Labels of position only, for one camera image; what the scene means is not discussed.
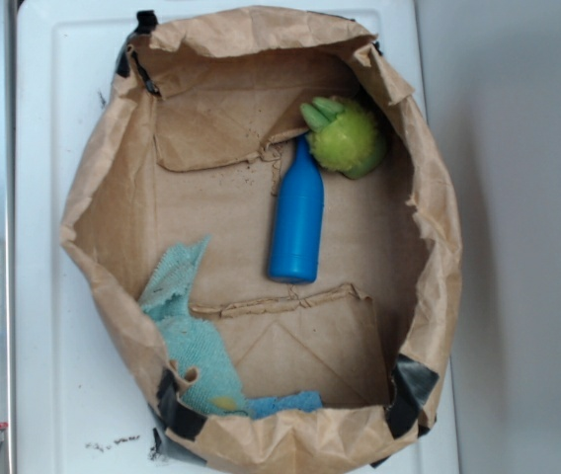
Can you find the blue plastic bottle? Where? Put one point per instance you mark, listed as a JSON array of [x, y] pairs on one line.
[[294, 256]]

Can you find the green spiky plush toy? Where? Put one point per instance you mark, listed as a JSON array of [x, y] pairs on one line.
[[344, 136]]

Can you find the teal cloth rag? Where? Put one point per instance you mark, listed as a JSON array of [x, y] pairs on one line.
[[194, 345]]

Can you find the brown paper bag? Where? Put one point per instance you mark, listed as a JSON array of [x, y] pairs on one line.
[[205, 159]]

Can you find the blue sponge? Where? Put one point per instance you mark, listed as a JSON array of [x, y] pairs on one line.
[[304, 401]]

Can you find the black tape bottom right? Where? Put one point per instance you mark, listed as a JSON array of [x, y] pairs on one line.
[[414, 384]]

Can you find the black tape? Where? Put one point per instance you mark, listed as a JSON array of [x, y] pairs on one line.
[[414, 384], [174, 416], [147, 22]]

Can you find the black tape bottom left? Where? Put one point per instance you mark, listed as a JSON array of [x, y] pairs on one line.
[[174, 416]]

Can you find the black tape top left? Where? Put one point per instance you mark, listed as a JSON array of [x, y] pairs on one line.
[[147, 22]]

